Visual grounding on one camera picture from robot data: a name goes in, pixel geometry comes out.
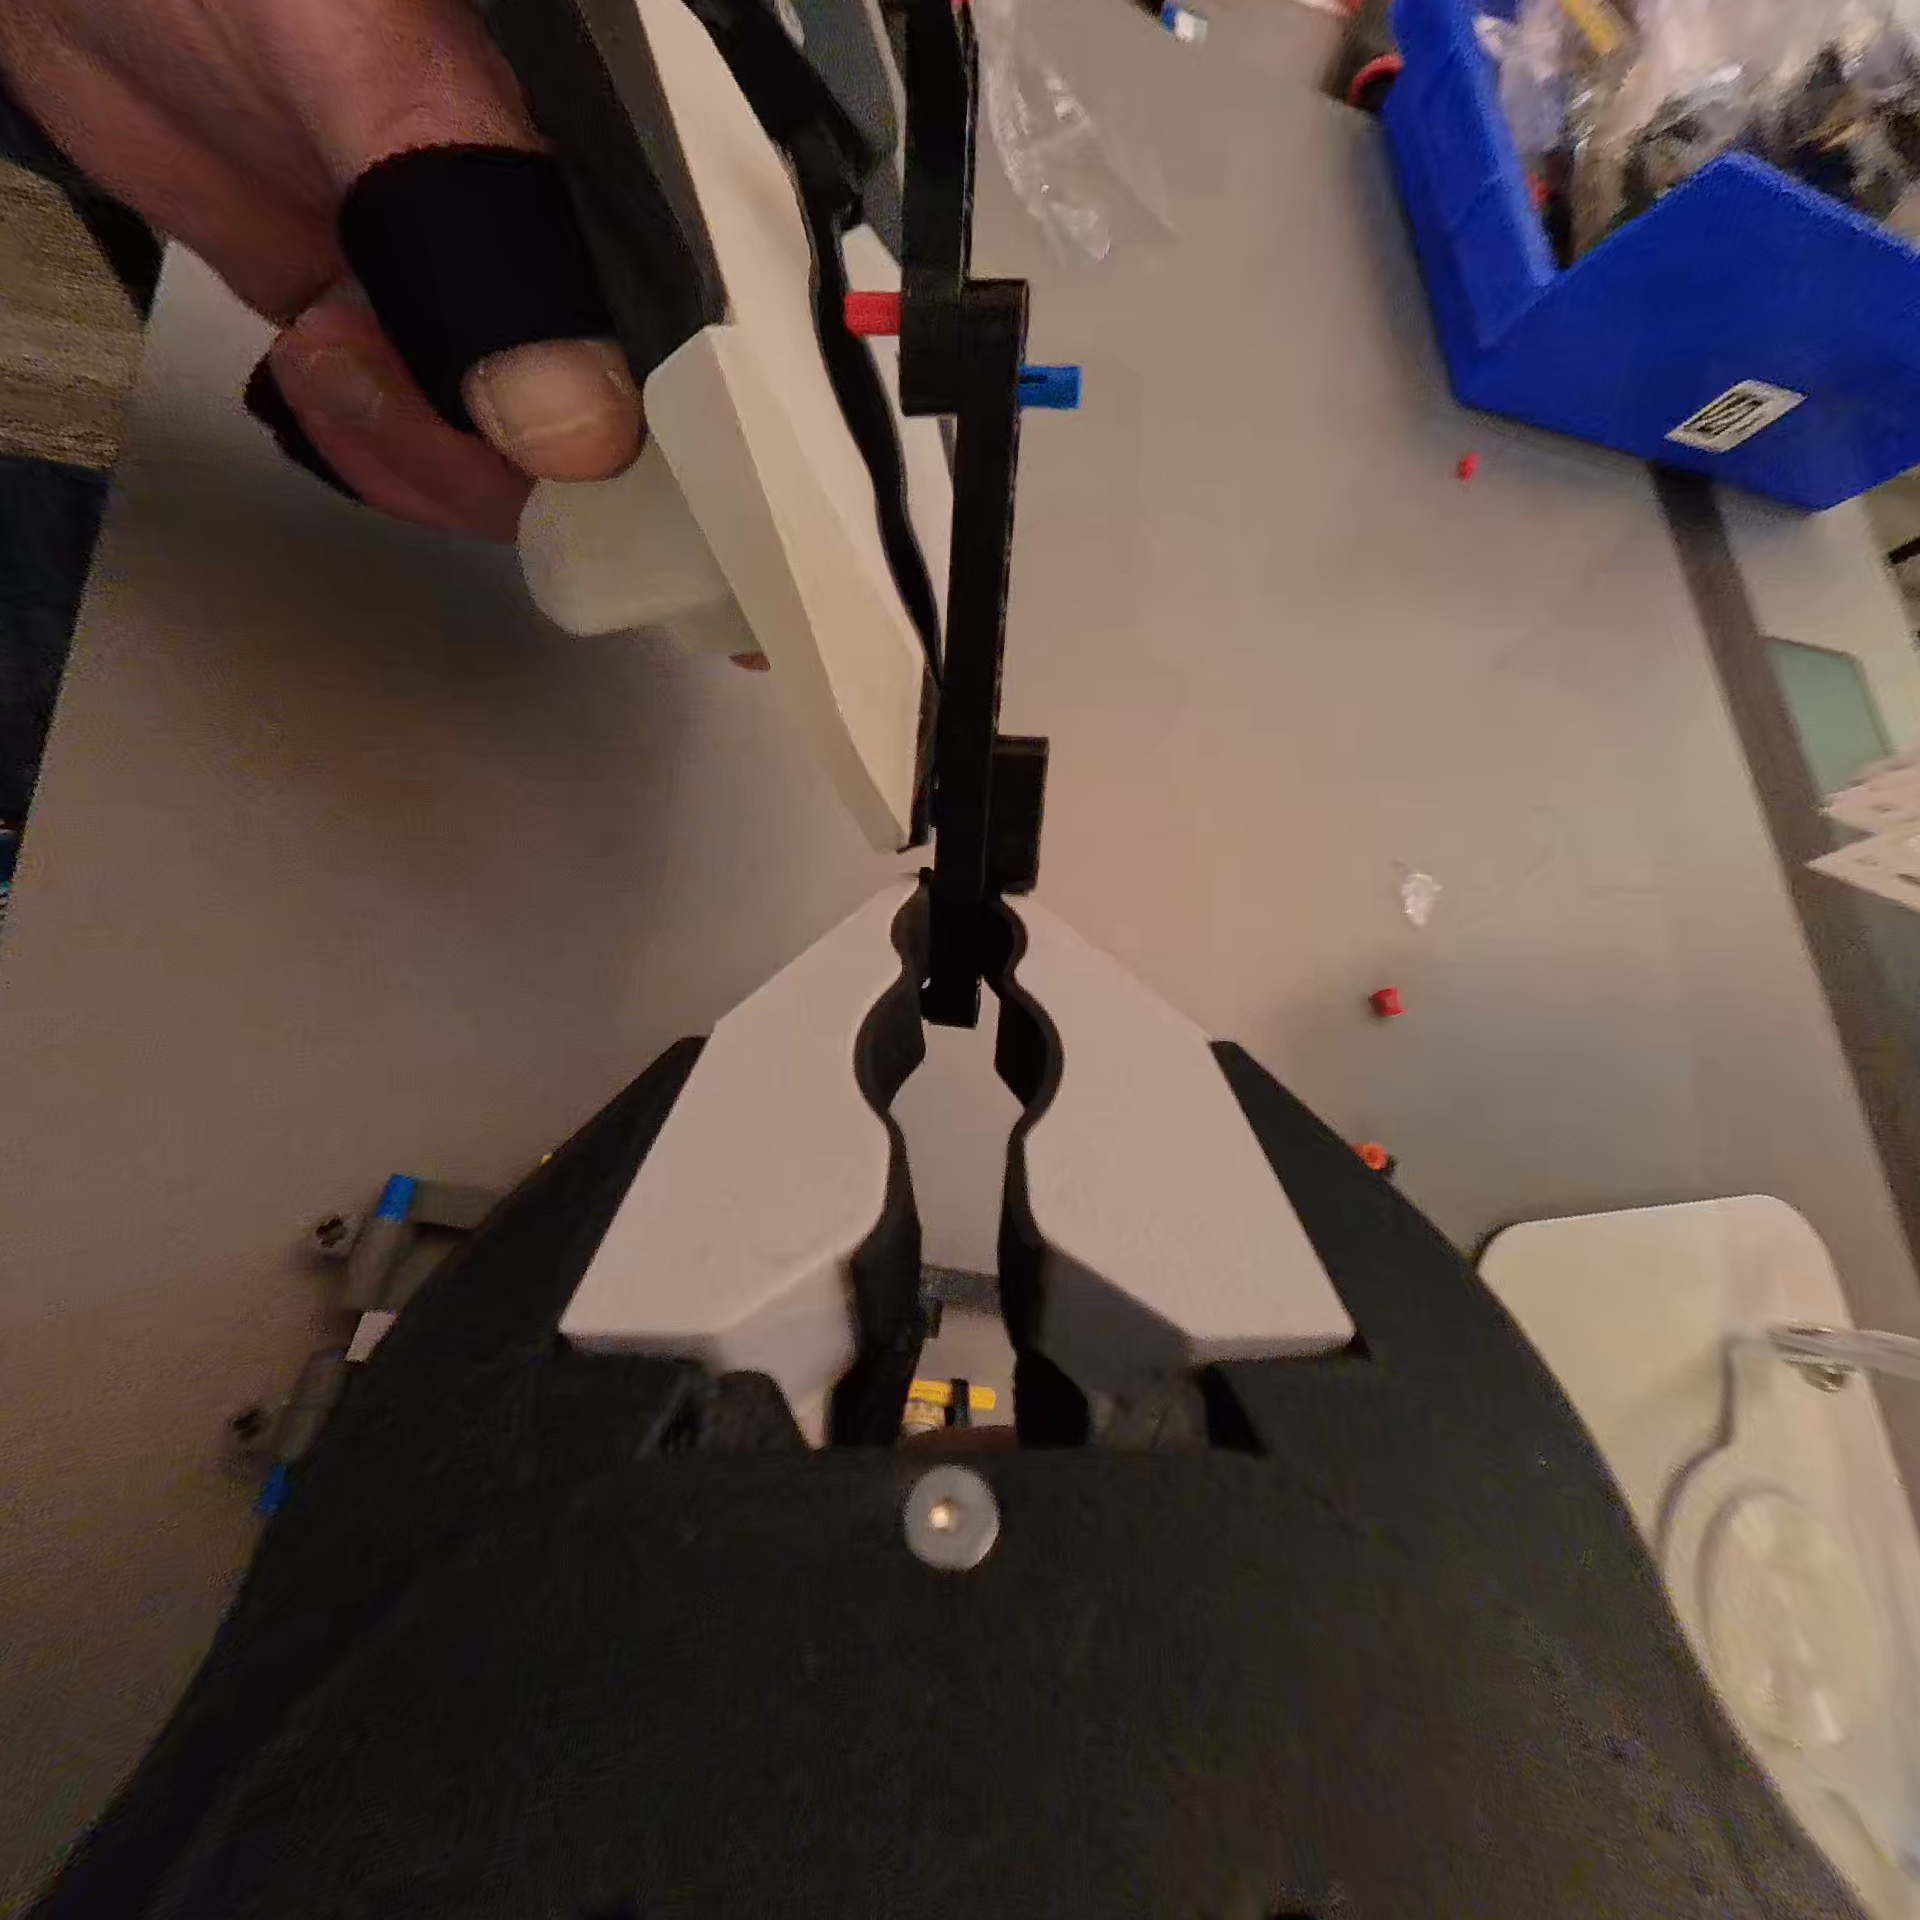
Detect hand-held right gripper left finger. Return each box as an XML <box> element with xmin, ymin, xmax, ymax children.
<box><xmin>558</xmin><ymin>883</ymin><xmax>926</xmax><ymax>1449</ymax></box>

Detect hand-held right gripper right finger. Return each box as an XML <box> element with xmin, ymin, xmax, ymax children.
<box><xmin>991</xmin><ymin>894</ymin><xmax>1361</xmax><ymax>1449</ymax></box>

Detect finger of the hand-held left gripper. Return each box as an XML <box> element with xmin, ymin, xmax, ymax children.
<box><xmin>637</xmin><ymin>0</ymin><xmax>946</xmax><ymax>855</ymax></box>
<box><xmin>838</xmin><ymin>222</ymin><xmax>957</xmax><ymax>668</ymax></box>

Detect toy brick vehicle chassis assembly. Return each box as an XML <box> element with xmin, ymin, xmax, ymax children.
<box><xmin>224</xmin><ymin>0</ymin><xmax>1083</xmax><ymax>1518</ymax></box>

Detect person's left forearm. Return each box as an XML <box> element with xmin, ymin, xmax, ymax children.
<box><xmin>0</xmin><ymin>67</ymin><xmax>163</xmax><ymax>324</ymax></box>

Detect person's left hand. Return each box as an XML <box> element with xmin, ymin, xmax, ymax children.
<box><xmin>0</xmin><ymin>0</ymin><xmax>649</xmax><ymax>539</ymax></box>

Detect clear plastic bag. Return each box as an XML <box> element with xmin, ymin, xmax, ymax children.
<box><xmin>971</xmin><ymin>0</ymin><xmax>1181</xmax><ymax>269</ymax></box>

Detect clear acrylic stand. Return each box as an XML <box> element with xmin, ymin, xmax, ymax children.
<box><xmin>1650</xmin><ymin>1320</ymin><xmax>1920</xmax><ymax>1762</ymax></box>

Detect blue storage bin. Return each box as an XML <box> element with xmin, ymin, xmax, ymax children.
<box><xmin>1377</xmin><ymin>0</ymin><xmax>1920</xmax><ymax>510</ymax></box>

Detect clear bags of toy parts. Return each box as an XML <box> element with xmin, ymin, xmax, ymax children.
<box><xmin>1476</xmin><ymin>0</ymin><xmax>1920</xmax><ymax>269</ymax></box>

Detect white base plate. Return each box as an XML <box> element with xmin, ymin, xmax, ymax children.
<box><xmin>1474</xmin><ymin>1195</ymin><xmax>1920</xmax><ymax>1920</ymax></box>

